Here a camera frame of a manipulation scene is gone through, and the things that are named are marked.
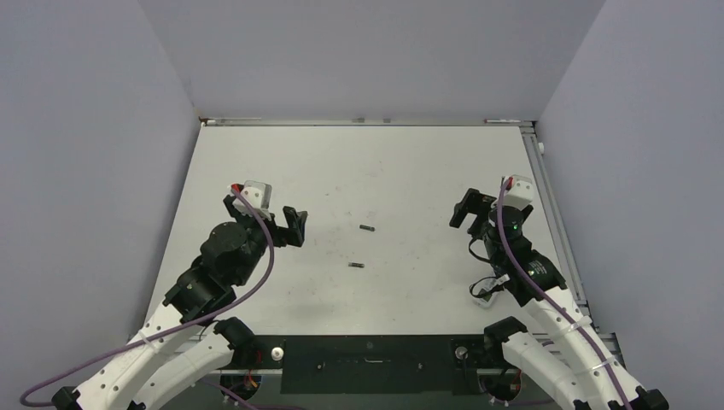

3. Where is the aluminium right rail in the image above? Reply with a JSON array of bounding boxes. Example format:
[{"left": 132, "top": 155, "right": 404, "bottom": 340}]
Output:
[{"left": 520, "top": 125, "right": 623, "bottom": 352}]

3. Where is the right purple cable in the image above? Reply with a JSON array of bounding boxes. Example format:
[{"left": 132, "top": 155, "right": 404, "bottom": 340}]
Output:
[{"left": 496, "top": 178, "right": 634, "bottom": 410}]

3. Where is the purple cable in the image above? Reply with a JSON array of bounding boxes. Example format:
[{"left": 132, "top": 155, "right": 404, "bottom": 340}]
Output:
[
  {"left": 496, "top": 178, "right": 634, "bottom": 410},
  {"left": 20, "top": 189, "right": 276, "bottom": 408}
]

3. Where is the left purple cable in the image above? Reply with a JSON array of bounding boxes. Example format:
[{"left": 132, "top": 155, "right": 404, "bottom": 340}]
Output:
[{"left": 20, "top": 189, "right": 276, "bottom": 408}]

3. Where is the aluminium rail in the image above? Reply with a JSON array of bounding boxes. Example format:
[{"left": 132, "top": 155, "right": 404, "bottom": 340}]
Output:
[
  {"left": 200, "top": 117, "right": 534, "bottom": 127},
  {"left": 520, "top": 125, "right": 623, "bottom": 352}
]

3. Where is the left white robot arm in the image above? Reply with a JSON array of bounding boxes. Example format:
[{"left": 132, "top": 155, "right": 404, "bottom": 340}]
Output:
[{"left": 51, "top": 184, "right": 308, "bottom": 409}]

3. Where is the aluminium back rail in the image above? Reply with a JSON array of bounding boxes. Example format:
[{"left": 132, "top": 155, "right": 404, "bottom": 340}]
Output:
[{"left": 200, "top": 117, "right": 534, "bottom": 127}]

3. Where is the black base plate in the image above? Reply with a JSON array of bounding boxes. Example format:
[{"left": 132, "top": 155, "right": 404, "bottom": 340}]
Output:
[{"left": 222, "top": 334, "right": 523, "bottom": 399}]

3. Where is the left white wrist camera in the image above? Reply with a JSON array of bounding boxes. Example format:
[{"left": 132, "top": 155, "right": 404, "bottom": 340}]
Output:
[{"left": 230, "top": 180, "right": 272, "bottom": 220}]

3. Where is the white remote control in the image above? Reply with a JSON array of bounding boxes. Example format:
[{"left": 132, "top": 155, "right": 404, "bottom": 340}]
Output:
[{"left": 472, "top": 291, "right": 497, "bottom": 309}]

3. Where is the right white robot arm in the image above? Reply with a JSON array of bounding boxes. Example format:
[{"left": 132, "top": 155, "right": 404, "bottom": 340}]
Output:
[{"left": 449, "top": 179, "right": 669, "bottom": 409}]

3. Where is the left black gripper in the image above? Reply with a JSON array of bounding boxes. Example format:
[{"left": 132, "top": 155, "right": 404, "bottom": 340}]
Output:
[{"left": 226, "top": 196, "right": 306, "bottom": 286}]

